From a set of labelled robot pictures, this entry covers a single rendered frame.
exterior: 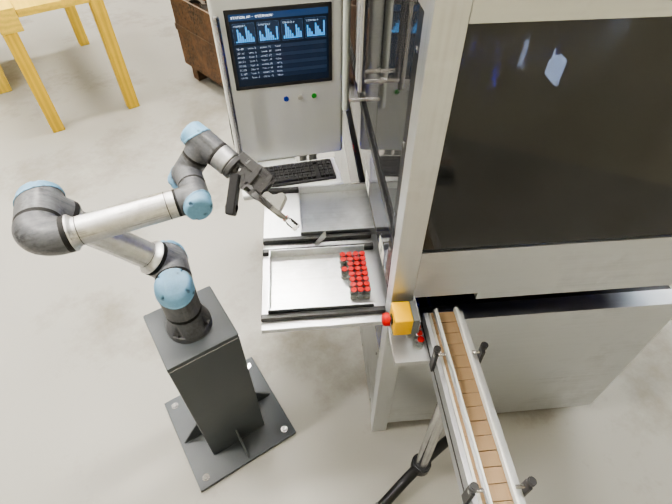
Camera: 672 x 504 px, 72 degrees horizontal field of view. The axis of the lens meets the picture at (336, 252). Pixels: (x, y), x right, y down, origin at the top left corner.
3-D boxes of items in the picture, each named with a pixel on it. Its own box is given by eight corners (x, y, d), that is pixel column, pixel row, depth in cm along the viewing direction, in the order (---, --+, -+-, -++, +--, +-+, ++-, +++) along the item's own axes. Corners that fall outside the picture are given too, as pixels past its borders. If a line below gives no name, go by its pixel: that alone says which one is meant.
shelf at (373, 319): (378, 184, 197) (378, 181, 196) (410, 322, 150) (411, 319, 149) (265, 191, 194) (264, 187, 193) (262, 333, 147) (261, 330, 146)
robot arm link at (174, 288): (166, 328, 146) (154, 302, 136) (160, 296, 154) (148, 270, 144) (204, 315, 149) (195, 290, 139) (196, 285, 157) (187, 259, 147)
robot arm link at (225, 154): (207, 163, 124) (214, 168, 132) (220, 174, 124) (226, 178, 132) (225, 142, 124) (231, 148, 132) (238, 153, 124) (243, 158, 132)
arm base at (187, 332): (176, 351, 151) (167, 335, 144) (160, 319, 160) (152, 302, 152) (219, 330, 157) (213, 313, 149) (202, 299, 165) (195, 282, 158)
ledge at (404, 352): (430, 326, 149) (431, 323, 148) (440, 362, 141) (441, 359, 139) (387, 329, 148) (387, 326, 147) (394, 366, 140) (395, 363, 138)
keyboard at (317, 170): (330, 160, 218) (330, 156, 216) (336, 178, 209) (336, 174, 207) (244, 172, 212) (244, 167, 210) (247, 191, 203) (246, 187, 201)
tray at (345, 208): (380, 188, 192) (381, 182, 190) (391, 233, 175) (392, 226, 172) (298, 193, 190) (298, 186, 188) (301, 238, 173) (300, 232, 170)
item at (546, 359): (463, 153, 357) (491, 37, 292) (582, 413, 218) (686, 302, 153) (333, 160, 351) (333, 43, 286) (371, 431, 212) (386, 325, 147)
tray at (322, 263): (363, 251, 169) (364, 244, 166) (373, 309, 151) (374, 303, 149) (270, 256, 167) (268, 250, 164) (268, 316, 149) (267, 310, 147)
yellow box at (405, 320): (412, 314, 141) (415, 300, 135) (417, 334, 136) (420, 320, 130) (387, 315, 140) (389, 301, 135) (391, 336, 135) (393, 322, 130)
